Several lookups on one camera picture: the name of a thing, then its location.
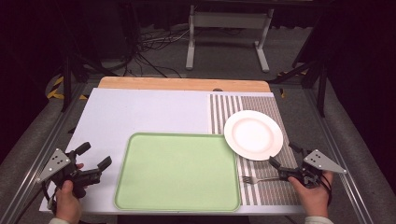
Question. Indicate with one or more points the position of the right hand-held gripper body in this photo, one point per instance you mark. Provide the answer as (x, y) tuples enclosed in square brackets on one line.
[(320, 162)]

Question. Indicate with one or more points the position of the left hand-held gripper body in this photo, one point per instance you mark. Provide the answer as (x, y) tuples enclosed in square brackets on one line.
[(53, 163)]

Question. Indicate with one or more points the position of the silver metal fork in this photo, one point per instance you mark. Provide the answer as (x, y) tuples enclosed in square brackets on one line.
[(261, 179)]

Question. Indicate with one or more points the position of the person's right hand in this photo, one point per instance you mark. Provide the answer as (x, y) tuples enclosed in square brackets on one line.
[(314, 199)]

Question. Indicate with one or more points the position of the person's left hand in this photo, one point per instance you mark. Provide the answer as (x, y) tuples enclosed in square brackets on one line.
[(67, 202)]

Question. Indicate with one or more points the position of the striped grey placemat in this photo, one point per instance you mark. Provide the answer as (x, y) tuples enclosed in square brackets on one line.
[(271, 189)]

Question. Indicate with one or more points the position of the white round plate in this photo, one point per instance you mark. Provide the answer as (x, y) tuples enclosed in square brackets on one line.
[(253, 135)]

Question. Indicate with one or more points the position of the white table board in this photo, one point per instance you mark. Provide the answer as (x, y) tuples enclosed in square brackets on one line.
[(140, 112)]

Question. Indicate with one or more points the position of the black tripod stand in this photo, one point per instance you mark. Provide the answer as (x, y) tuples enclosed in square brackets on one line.
[(322, 90), (66, 81)]

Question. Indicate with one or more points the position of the yellow black floor tape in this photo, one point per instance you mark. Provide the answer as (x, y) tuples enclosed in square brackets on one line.
[(56, 90)]

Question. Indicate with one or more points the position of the light green tray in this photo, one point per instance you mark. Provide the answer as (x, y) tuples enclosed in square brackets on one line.
[(177, 172)]

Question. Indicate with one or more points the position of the aluminium frame rail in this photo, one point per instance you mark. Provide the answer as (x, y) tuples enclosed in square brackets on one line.
[(339, 146), (37, 158)]

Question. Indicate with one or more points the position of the white metal stand frame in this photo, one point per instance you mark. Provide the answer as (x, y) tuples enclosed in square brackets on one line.
[(229, 20)]

